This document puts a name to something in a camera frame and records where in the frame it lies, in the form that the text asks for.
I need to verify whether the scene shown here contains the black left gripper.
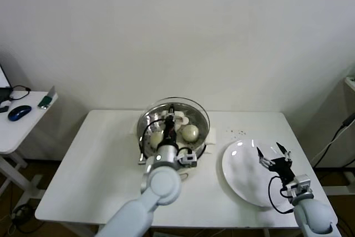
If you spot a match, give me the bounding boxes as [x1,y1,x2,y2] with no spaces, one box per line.
[163,104,178,145]

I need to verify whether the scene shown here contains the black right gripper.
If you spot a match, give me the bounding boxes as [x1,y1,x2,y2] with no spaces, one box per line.
[256,142,297,185]

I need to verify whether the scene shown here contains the white steamed baozi bun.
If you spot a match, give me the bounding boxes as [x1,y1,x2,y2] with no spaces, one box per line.
[149,131,164,146]
[180,124,200,143]

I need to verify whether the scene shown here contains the round glass pot lid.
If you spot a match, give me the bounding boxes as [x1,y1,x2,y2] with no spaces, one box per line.
[138,97,211,149]

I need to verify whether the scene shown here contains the perforated steel steamer basket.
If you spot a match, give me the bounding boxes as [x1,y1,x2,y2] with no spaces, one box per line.
[137,100,210,163]

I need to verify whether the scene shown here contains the dark crumb scatter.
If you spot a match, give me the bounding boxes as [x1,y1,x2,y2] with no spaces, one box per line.
[225,127,246,140]

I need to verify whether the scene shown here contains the white round plate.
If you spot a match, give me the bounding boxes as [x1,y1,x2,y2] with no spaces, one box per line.
[221,139,294,208]

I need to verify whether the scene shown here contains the white side stand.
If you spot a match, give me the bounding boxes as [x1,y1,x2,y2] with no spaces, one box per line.
[323,77,355,196]

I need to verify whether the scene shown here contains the white side desk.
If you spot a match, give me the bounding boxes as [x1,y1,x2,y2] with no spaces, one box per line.
[0,90,59,206]

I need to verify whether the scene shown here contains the blue computer mouse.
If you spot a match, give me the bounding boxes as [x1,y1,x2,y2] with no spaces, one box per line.
[7,105,33,122]

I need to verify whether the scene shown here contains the black laptop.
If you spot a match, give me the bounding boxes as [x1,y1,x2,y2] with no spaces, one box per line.
[0,62,13,102]

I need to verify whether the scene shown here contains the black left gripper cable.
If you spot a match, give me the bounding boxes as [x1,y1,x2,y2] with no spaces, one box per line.
[137,119,167,165]

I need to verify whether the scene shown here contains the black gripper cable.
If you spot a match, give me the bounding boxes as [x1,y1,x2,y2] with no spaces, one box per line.
[268,175,295,213]
[137,119,167,165]

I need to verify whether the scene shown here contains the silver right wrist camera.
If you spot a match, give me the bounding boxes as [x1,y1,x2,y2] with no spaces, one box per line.
[286,174,312,195]

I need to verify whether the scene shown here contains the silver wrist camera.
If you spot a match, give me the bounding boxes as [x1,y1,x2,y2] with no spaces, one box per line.
[177,148,199,169]
[286,174,312,195]

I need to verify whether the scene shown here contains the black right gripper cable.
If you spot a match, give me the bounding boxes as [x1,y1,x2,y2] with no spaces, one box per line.
[268,175,295,213]

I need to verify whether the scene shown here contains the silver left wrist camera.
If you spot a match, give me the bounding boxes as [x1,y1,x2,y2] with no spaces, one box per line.
[177,148,199,169]

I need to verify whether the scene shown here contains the black and white wall cable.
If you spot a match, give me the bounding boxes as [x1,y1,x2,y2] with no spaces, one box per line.
[310,112,355,169]

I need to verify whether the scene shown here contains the green handled scraper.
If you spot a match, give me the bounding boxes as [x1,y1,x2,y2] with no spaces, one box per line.
[37,85,58,109]

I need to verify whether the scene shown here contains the black looped desk cable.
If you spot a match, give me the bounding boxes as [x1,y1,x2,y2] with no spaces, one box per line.
[8,85,31,102]

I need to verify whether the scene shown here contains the black floor cable bundle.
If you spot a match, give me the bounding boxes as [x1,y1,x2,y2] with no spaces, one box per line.
[0,186,38,235]

